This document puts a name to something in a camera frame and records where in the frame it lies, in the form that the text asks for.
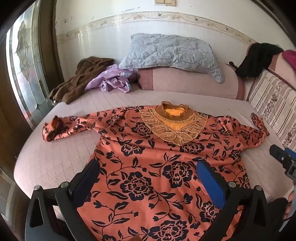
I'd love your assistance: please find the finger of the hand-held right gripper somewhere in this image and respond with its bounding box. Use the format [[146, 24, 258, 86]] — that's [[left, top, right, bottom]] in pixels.
[[284, 148, 296, 163], [269, 144, 290, 168]]

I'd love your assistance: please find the grey quilted pillow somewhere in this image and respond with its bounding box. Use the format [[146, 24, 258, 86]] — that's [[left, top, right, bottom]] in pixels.
[[118, 33, 225, 84]]

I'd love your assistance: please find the wooden door with patterned glass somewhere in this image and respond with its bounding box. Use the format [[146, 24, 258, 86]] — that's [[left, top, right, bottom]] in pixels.
[[0, 0, 65, 149]]

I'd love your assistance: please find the person's right hand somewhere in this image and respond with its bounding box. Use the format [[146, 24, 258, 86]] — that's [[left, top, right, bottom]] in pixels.
[[283, 188, 296, 220]]

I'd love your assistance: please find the pink bolster pillow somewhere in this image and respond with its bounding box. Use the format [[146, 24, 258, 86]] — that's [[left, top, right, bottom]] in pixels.
[[137, 62, 245, 100]]

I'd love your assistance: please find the brown garment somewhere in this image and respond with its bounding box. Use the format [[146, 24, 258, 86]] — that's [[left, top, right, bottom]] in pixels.
[[49, 56, 114, 105]]

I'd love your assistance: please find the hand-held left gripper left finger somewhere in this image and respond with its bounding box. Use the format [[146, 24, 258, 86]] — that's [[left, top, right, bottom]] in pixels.
[[25, 159, 101, 241]]

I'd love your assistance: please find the black garment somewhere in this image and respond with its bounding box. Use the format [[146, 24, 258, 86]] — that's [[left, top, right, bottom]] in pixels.
[[235, 43, 284, 78]]

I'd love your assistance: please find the magenta cloth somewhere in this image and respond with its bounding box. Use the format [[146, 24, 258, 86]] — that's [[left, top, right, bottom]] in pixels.
[[283, 50, 296, 67]]

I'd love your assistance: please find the purple floral garment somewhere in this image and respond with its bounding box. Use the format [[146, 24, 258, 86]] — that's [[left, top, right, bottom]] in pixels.
[[85, 64, 137, 93]]

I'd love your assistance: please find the bed with pink sheet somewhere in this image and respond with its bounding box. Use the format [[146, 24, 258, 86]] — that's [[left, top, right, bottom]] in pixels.
[[14, 89, 296, 223]]

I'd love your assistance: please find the orange floral shirt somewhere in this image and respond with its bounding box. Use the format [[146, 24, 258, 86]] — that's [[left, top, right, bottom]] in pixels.
[[42, 101, 270, 241]]

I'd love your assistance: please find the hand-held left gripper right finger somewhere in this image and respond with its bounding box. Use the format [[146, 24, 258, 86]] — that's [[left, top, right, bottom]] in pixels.
[[196, 159, 272, 241]]

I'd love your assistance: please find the striped floral headboard cushion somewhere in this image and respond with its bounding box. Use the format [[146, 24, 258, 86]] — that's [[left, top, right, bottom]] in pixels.
[[247, 52, 296, 151]]

